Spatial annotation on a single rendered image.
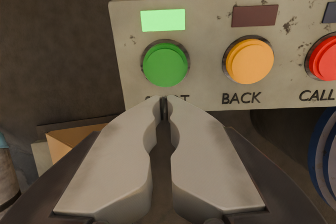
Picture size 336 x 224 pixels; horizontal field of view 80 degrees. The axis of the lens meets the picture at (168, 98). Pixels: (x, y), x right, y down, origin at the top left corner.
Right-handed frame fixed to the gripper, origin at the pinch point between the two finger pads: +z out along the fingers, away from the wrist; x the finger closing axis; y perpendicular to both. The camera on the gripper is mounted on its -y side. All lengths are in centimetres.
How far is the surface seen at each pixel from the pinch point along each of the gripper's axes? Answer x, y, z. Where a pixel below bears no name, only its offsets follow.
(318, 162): 28.2, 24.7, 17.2
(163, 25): 0.0, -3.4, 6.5
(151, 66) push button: -1.2, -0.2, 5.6
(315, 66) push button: 13.2, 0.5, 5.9
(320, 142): 28.4, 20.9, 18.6
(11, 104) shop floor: -64, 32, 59
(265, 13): 8.3, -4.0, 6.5
